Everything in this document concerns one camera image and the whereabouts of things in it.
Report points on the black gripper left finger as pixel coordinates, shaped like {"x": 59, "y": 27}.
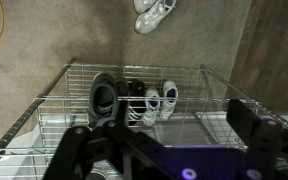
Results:
{"x": 80, "y": 148}

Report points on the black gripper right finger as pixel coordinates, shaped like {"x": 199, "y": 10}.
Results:
{"x": 261, "y": 136}

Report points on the dark grey sneaker white sole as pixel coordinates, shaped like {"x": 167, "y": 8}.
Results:
{"x": 103, "y": 98}

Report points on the black sandal on bottom shelf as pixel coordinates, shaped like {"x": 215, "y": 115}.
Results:
{"x": 122, "y": 86}

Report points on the small white shoe left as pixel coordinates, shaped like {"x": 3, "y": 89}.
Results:
{"x": 152, "y": 103}

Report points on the small white shoe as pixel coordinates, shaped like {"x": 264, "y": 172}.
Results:
{"x": 170, "y": 95}
{"x": 152, "y": 103}

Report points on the small white shoe right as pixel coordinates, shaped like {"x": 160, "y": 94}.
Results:
{"x": 170, "y": 95}

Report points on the grey sneaker on floor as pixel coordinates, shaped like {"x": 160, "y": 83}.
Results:
{"x": 143, "y": 5}
{"x": 151, "y": 18}

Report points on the black slide white stripes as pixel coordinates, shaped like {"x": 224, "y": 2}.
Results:
{"x": 137, "y": 105}

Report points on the chrome wire shoe rack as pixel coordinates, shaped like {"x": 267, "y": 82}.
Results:
{"x": 199, "y": 117}

